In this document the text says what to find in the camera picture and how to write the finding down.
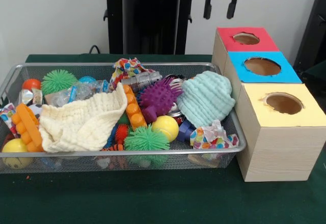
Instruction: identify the yellow plastic ball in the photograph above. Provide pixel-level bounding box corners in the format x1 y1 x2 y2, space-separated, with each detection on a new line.
151 115 180 142

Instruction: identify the orange toy building brick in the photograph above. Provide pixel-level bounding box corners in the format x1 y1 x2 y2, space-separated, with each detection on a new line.
122 84 148 130
11 103 44 153

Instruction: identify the green spiky rubber ball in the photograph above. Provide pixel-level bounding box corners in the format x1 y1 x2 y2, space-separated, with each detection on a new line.
124 124 171 152
40 68 78 96

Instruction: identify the mint green knitted cloth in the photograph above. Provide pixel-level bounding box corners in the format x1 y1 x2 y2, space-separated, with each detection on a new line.
176 70 237 128

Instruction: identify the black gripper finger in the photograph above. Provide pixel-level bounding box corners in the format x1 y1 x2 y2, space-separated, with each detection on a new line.
203 0 213 20
226 0 240 20

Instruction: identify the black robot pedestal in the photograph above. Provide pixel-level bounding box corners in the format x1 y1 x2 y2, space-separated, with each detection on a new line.
98 0 206 55

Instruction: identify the wooden box with three holes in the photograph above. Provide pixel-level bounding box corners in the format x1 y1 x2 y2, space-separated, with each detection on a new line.
211 26 326 183

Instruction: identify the cream knitted cloth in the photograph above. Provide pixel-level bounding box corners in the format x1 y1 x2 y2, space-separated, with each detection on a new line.
38 82 128 154

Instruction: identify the silver wire mesh bin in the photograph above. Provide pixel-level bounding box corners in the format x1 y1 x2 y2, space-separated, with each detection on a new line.
0 61 247 175

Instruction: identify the purple spiky rubber toy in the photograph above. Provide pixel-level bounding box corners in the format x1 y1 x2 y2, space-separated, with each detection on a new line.
137 76 184 123

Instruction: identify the colourful dotted cloth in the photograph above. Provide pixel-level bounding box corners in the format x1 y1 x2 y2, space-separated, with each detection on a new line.
189 119 240 150
110 57 156 89

